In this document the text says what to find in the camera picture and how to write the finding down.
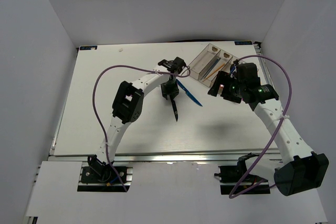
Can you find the orange chopstick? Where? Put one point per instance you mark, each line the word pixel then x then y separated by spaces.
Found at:
pixel 219 68

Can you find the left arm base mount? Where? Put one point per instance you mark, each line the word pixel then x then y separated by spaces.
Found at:
pixel 100 177

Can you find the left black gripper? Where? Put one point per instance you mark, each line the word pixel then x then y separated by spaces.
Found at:
pixel 174 91

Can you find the clear four-compartment organizer tray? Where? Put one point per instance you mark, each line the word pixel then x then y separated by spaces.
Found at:
pixel 228 53

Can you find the left blue corner label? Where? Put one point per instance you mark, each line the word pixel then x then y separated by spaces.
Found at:
pixel 88 47

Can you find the right blue corner label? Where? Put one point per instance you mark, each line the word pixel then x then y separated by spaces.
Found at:
pixel 241 43

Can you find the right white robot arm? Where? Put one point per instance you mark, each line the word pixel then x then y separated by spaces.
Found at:
pixel 301 168

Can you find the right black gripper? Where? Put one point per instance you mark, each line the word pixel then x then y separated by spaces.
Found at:
pixel 220 80

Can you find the blue corner label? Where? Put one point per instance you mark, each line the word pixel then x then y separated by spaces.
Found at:
pixel 88 47
pixel 241 43

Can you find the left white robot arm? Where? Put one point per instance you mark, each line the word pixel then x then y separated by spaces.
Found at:
pixel 128 103

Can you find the blue knife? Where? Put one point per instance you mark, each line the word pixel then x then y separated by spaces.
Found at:
pixel 187 92

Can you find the black knife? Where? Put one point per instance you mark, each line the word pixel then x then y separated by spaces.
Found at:
pixel 174 108

